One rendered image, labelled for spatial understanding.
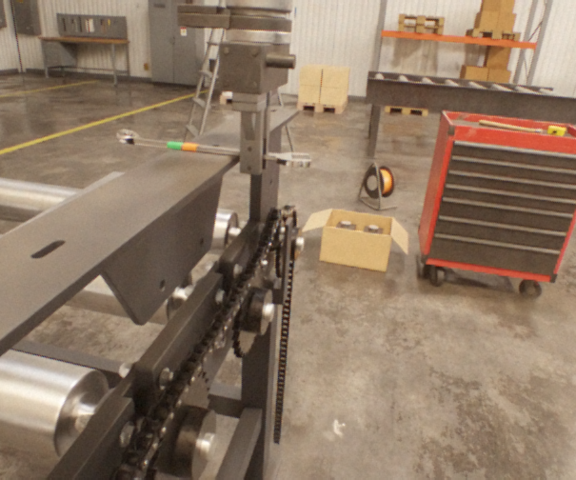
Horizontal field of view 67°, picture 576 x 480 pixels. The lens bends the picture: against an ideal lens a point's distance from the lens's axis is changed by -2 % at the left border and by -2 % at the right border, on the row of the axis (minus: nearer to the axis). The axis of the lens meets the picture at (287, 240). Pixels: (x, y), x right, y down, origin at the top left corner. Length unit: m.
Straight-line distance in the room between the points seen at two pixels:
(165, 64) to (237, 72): 10.50
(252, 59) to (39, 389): 0.46
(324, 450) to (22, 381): 1.24
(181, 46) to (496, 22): 6.33
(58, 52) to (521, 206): 10.94
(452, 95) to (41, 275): 5.28
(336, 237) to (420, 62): 7.92
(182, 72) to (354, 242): 8.53
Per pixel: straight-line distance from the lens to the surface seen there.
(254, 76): 0.49
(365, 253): 2.78
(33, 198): 1.30
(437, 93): 5.43
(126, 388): 0.59
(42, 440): 0.63
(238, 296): 0.70
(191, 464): 0.57
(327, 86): 8.38
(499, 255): 2.68
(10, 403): 0.65
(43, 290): 0.30
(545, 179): 2.57
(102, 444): 0.52
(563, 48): 10.87
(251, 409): 1.35
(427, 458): 1.79
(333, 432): 1.77
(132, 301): 0.53
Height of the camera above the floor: 1.32
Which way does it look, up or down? 25 degrees down
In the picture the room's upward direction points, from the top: 4 degrees clockwise
